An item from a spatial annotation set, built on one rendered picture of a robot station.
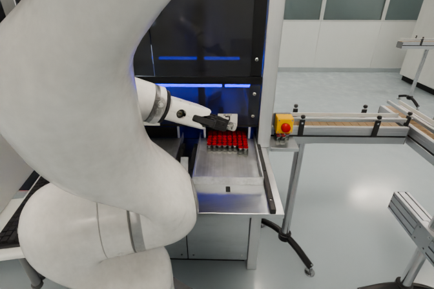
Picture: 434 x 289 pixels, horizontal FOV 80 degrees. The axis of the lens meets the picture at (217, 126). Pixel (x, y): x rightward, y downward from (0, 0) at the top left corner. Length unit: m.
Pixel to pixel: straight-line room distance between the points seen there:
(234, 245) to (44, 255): 1.33
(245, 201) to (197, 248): 0.80
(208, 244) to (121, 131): 1.45
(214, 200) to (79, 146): 0.75
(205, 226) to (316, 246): 0.84
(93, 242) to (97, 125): 0.21
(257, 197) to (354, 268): 1.18
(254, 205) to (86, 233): 0.63
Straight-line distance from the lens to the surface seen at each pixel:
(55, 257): 0.39
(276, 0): 1.02
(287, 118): 1.15
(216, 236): 1.58
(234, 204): 0.90
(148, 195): 0.29
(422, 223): 1.61
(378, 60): 6.64
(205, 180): 0.96
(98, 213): 0.36
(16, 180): 1.31
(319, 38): 6.00
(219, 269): 1.81
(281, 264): 1.87
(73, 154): 0.20
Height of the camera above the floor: 1.50
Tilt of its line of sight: 27 degrees down
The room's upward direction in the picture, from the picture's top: straight up
